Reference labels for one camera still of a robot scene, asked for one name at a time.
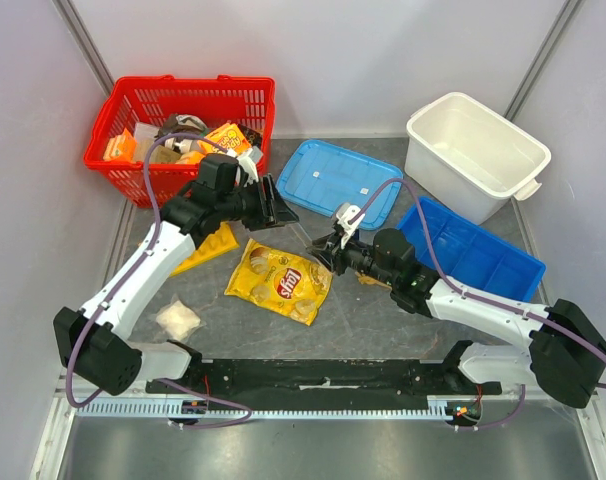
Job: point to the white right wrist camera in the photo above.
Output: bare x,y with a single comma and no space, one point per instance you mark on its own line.
347,219

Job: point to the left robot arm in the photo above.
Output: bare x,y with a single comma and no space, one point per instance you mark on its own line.
93,341

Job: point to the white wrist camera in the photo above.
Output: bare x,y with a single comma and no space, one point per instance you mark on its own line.
247,161
347,219

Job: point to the white powder plastic bag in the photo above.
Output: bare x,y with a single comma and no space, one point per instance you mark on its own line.
178,320

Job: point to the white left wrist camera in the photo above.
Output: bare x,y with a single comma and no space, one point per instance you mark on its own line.
247,161

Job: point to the red plastic shopping basket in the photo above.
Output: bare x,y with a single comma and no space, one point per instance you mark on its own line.
158,110

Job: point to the orange Scrub Daddy box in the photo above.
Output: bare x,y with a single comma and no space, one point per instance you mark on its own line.
229,137

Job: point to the yellow test tube rack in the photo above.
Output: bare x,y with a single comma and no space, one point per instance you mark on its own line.
215,245

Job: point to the yellow Lays chips bag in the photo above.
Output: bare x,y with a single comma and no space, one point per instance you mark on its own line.
281,282

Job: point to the blue divided plastic bin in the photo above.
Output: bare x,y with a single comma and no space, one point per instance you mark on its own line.
479,258

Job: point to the orange carton in basket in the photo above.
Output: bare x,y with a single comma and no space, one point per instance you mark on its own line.
120,148

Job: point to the white slotted cable duct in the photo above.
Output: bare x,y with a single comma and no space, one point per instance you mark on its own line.
184,408

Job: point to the white plastic tub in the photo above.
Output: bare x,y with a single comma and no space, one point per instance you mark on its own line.
470,158

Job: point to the light blue plastic lid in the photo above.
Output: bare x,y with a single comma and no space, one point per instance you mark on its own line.
317,176

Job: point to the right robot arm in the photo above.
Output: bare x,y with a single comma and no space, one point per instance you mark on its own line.
556,348

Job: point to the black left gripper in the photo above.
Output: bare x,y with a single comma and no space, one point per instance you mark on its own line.
272,212

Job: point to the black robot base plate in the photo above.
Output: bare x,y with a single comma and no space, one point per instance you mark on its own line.
330,384

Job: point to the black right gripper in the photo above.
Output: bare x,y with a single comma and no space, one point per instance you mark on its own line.
339,255

